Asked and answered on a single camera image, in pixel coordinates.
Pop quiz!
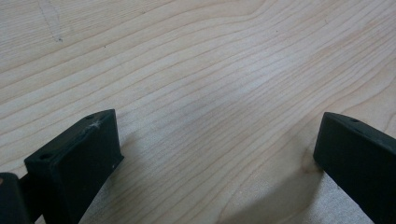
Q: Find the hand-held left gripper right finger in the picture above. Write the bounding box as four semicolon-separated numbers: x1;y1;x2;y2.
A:
313;111;396;224

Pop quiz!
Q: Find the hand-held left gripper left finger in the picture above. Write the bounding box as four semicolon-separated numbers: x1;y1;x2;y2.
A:
23;108;125;224

